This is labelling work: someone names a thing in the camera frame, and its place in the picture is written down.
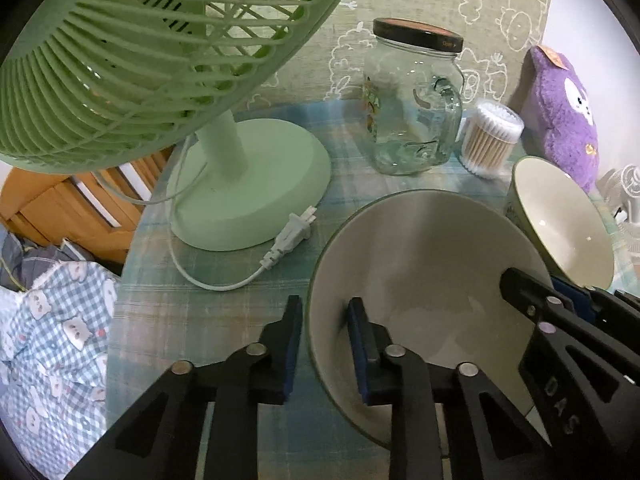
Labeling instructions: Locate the blue floral bowl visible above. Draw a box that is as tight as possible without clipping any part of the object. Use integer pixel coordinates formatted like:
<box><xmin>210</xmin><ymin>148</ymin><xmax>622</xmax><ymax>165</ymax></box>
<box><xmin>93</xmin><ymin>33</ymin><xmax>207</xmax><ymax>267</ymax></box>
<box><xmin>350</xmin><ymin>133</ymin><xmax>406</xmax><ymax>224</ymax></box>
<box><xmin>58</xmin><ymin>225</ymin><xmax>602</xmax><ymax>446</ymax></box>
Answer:
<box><xmin>306</xmin><ymin>190</ymin><xmax>551</xmax><ymax>446</ymax></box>

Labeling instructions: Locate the white floor fan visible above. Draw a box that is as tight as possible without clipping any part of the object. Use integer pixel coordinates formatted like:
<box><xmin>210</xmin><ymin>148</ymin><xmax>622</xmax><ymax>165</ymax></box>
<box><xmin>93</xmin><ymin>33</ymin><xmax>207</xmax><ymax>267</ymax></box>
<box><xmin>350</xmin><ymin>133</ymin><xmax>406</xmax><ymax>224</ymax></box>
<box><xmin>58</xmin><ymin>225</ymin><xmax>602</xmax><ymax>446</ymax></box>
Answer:
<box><xmin>597</xmin><ymin>165</ymin><xmax>640</xmax><ymax>240</ymax></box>

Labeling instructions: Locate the plaid tablecloth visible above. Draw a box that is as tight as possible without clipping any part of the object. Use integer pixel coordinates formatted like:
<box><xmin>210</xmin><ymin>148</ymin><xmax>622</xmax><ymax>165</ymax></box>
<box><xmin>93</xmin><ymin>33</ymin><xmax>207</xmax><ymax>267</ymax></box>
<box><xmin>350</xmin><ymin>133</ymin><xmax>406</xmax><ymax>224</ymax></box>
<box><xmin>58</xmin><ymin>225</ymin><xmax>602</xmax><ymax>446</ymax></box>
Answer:
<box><xmin>106</xmin><ymin>101</ymin><xmax>509</xmax><ymax>479</ymax></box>

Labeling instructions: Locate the blue checkered bedding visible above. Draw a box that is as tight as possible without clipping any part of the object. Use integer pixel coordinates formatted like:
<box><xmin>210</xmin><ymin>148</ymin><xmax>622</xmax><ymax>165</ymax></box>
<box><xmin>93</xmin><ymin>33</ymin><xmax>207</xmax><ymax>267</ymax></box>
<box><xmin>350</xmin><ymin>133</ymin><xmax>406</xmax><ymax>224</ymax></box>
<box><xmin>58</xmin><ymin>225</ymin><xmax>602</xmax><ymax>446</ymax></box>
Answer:
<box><xmin>1</xmin><ymin>230</ymin><xmax>119</xmax><ymax>479</ymax></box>

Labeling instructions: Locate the purple plush bunny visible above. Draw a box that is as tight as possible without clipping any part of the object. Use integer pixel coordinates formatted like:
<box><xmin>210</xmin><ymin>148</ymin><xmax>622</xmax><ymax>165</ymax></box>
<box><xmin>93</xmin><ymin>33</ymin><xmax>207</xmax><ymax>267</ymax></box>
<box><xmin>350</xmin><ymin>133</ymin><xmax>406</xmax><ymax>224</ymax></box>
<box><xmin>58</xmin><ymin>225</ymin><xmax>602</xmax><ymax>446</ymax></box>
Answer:
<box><xmin>521</xmin><ymin>46</ymin><xmax>600</xmax><ymax>193</ymax></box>

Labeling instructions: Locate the cotton swab container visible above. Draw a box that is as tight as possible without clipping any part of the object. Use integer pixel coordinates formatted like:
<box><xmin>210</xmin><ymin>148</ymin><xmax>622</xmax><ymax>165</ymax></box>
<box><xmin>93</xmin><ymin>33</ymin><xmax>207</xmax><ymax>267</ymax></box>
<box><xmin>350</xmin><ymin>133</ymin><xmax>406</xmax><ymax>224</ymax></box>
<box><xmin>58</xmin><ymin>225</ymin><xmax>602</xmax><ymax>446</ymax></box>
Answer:
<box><xmin>459</xmin><ymin>100</ymin><xmax>525</xmax><ymax>179</ymax></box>

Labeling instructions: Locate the wooden bed headboard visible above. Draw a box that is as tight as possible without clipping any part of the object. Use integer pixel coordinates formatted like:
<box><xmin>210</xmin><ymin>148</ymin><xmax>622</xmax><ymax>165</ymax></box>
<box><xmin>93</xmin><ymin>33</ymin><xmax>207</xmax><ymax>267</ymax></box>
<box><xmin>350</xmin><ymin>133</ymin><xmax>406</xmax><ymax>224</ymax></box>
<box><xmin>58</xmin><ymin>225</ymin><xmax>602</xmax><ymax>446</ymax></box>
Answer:
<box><xmin>1</xmin><ymin>148</ymin><xmax>172</xmax><ymax>264</ymax></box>

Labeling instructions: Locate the glass mason jar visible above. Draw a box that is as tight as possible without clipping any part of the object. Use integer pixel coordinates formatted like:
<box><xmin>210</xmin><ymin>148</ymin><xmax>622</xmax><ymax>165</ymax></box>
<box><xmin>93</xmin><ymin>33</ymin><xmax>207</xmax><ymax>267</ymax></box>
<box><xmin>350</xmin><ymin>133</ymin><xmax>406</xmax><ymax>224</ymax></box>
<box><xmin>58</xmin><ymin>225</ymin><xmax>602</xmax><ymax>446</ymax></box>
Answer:
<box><xmin>362</xmin><ymin>18</ymin><xmax>464</xmax><ymax>176</ymax></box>

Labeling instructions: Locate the green cartoon mat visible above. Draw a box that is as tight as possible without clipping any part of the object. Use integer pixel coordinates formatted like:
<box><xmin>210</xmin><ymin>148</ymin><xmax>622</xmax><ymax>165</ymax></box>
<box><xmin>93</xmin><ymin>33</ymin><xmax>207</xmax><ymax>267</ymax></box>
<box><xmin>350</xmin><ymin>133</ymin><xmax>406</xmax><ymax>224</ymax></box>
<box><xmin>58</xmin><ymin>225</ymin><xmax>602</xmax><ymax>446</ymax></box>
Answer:
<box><xmin>241</xmin><ymin>0</ymin><xmax>551</xmax><ymax>110</ymax></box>

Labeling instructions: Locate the green desk fan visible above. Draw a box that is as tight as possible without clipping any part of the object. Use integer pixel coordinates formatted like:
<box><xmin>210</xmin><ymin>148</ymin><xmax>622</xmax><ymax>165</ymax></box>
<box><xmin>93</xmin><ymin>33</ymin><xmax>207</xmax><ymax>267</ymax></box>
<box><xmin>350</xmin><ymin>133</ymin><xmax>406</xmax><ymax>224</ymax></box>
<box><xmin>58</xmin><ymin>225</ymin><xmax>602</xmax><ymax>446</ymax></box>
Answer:
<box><xmin>1</xmin><ymin>0</ymin><xmax>341</xmax><ymax>252</ymax></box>

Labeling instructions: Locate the white fan power cord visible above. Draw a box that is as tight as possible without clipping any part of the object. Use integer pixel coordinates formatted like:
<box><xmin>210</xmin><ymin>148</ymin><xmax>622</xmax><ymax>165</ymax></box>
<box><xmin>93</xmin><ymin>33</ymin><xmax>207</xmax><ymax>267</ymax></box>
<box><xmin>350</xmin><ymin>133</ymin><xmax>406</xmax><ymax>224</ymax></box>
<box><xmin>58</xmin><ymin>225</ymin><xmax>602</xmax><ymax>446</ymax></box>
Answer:
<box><xmin>92</xmin><ymin>134</ymin><xmax>319</xmax><ymax>293</ymax></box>

